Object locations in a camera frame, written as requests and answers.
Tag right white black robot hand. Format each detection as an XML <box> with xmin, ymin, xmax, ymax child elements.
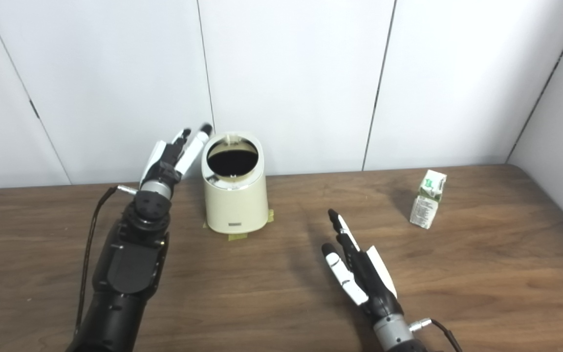
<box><xmin>321</xmin><ymin>209</ymin><xmax>404</xmax><ymax>327</ymax></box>

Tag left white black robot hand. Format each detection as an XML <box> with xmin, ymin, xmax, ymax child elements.
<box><xmin>140</xmin><ymin>123</ymin><xmax>214</xmax><ymax>189</ymax></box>

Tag cream-colored round bin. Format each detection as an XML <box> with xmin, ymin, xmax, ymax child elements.
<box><xmin>201</xmin><ymin>131</ymin><xmax>270</xmax><ymax>234</ymax></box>

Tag white green milk carton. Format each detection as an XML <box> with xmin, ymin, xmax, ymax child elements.
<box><xmin>410</xmin><ymin>169</ymin><xmax>447</xmax><ymax>229</ymax></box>

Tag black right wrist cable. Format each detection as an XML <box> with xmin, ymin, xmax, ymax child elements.
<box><xmin>409</xmin><ymin>318</ymin><xmax>463</xmax><ymax>352</ymax></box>

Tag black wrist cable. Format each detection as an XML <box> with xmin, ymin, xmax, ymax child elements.
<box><xmin>74</xmin><ymin>185</ymin><xmax>138</xmax><ymax>338</ymax></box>
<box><xmin>409</xmin><ymin>318</ymin><xmax>463</xmax><ymax>352</ymax></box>

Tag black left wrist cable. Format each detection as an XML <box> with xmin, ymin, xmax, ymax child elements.
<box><xmin>74</xmin><ymin>185</ymin><xmax>138</xmax><ymax>338</ymax></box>

